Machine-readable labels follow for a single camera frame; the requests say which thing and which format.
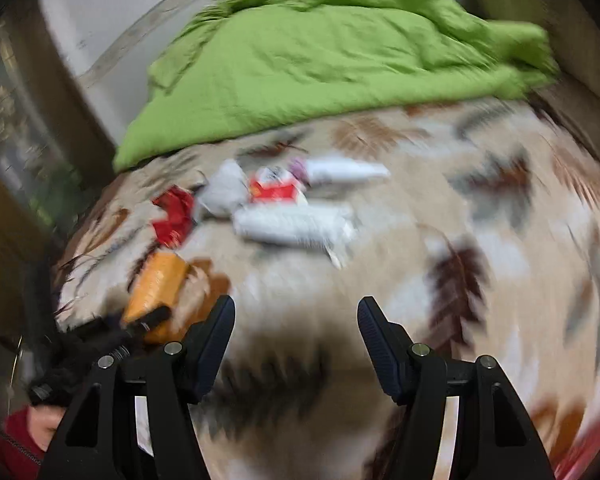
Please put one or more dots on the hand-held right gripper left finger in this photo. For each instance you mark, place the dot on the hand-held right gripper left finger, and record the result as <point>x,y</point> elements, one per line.
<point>217,340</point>

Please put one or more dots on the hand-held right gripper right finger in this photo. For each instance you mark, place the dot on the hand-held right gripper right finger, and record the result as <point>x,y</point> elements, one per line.
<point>375,345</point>

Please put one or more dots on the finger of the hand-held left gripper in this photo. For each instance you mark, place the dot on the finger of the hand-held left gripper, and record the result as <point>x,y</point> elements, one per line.
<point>130,324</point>

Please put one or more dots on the orange box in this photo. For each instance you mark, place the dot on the orange box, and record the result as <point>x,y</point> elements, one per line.
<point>157,285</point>

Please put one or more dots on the red wrapper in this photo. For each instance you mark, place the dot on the red wrapper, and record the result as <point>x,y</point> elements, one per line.
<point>172,232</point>

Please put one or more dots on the dark red packet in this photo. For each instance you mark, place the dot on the dark red packet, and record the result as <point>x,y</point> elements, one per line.
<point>175,200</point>

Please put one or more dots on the long white packet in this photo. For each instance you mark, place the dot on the long white packet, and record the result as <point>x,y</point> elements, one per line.
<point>290,225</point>

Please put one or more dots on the white plastic bag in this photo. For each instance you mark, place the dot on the white plastic bag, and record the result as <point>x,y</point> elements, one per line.
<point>225,187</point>

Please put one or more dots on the red and white carton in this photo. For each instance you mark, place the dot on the red and white carton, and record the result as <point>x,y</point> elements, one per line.
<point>275,192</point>

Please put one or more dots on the white tube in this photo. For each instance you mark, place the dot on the white tube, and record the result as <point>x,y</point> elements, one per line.
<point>345,170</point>

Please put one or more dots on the red plastic mesh basket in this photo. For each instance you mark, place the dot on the red plastic mesh basket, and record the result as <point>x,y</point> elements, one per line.
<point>587,455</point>

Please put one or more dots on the leaf print blanket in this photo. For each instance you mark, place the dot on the leaf print blanket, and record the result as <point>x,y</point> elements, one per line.
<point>305,280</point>

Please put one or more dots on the green quilt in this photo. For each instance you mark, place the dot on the green quilt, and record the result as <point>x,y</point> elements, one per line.
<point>330,50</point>

